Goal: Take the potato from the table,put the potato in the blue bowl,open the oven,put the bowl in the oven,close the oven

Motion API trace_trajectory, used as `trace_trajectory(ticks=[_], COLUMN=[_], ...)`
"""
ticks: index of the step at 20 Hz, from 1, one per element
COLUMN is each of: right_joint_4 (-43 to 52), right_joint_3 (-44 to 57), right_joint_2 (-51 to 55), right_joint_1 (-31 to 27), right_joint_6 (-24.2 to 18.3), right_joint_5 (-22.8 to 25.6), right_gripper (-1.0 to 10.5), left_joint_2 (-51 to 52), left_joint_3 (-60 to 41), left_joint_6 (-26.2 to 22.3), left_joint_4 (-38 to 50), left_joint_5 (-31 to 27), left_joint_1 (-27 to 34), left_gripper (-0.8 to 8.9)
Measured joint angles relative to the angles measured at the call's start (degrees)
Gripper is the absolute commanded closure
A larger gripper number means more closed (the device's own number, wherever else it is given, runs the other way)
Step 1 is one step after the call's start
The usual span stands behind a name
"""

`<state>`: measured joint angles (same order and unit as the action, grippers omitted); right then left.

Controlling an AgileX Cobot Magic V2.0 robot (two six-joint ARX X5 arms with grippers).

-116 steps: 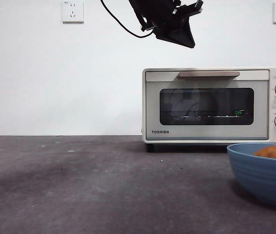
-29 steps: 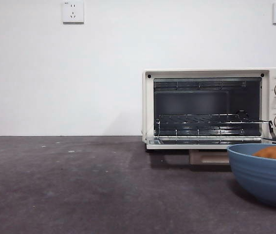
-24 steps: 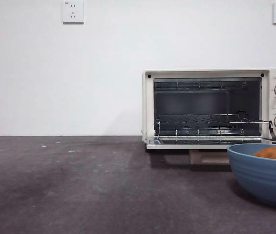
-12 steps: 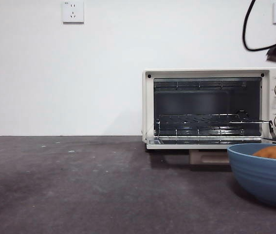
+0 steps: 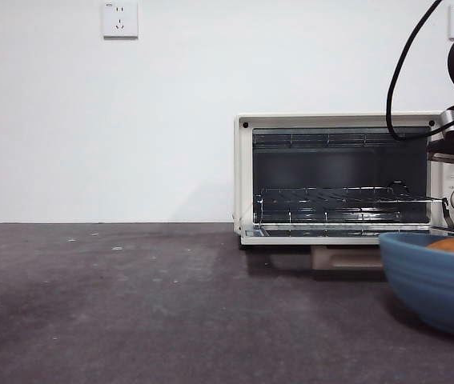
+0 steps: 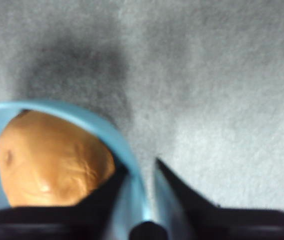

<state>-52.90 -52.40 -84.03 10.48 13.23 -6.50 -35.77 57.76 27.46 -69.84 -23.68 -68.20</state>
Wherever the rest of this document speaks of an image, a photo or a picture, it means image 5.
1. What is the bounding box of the blue ribbed bowl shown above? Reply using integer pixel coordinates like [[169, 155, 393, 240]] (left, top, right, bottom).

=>
[[378, 233, 454, 342]]

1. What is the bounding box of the oven door with beige handle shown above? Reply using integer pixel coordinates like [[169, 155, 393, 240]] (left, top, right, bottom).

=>
[[240, 223, 454, 274]]

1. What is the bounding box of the cream Toshiba toaster oven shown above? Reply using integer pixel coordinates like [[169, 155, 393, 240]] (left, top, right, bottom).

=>
[[233, 111, 454, 251]]

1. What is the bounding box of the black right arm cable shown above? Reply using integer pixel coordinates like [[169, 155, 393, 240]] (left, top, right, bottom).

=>
[[385, 0, 450, 141]]

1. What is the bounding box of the metal wire oven rack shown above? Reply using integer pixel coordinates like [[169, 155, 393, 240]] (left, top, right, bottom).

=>
[[254, 185, 448, 206]]

